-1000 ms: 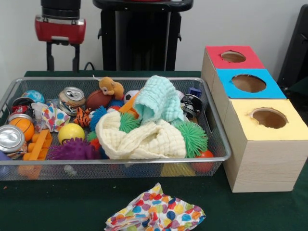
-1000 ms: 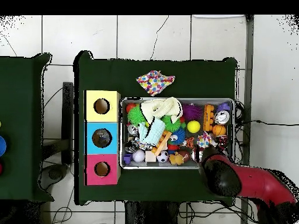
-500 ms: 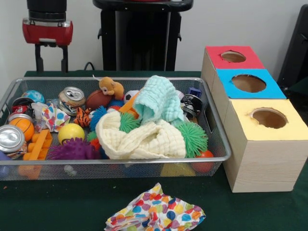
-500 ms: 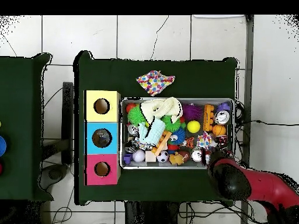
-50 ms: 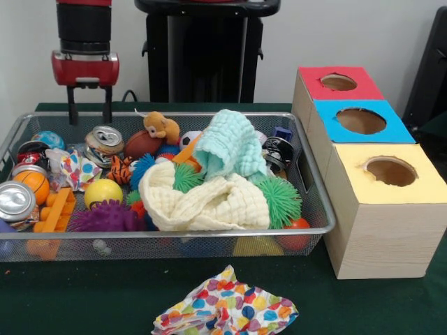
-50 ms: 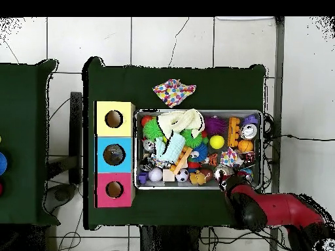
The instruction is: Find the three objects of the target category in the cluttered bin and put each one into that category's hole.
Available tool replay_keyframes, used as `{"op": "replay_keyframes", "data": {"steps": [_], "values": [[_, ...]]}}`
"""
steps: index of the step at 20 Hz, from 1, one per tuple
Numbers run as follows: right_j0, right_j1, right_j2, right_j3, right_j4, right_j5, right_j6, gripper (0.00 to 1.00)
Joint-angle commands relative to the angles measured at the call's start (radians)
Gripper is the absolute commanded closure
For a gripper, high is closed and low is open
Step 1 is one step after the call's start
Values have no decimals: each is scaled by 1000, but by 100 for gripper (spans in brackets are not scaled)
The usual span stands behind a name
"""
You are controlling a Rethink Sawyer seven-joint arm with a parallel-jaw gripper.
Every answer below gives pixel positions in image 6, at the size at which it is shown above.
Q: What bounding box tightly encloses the polka dot cloth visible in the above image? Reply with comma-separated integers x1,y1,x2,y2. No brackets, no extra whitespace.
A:
152,78,197,109

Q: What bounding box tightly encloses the purple spiky ball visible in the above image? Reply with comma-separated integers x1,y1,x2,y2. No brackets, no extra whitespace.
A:
203,116,228,137

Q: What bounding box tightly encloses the dark green tablecloth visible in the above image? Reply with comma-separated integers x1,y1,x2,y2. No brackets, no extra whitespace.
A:
82,56,268,231

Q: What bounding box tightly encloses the blue round object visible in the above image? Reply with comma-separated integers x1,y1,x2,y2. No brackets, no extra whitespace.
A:
0,151,9,175

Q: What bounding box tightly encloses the cream cloth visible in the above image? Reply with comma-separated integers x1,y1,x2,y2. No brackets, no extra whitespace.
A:
156,109,205,139

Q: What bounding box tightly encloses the small orange basketball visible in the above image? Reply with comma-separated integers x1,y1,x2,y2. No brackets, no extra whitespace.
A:
238,139,255,154

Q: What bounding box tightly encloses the side table with green cloth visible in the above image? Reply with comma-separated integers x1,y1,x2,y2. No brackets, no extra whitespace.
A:
0,58,60,227

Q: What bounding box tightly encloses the yellow ball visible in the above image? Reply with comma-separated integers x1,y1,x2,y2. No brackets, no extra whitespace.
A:
209,135,225,150

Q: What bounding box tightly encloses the mint green cloth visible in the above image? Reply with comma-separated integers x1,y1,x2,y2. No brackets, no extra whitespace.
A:
154,130,187,164

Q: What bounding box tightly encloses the orange plastic toy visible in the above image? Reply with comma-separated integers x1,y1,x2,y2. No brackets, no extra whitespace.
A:
169,146,194,176

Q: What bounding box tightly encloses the orange long plastic block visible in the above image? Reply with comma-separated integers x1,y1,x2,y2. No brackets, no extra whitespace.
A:
227,116,241,148

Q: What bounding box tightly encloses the black upright panel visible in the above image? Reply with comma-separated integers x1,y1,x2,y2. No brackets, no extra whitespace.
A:
69,92,84,185

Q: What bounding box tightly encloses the silver soda can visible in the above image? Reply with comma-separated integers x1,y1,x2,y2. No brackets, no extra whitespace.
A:
239,124,257,141

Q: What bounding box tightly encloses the wooden box with three holes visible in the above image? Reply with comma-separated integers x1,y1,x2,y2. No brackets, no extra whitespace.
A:
93,100,136,209

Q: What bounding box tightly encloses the green spiky ball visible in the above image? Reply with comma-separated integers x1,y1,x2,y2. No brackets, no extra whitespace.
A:
143,117,164,141
180,127,204,148

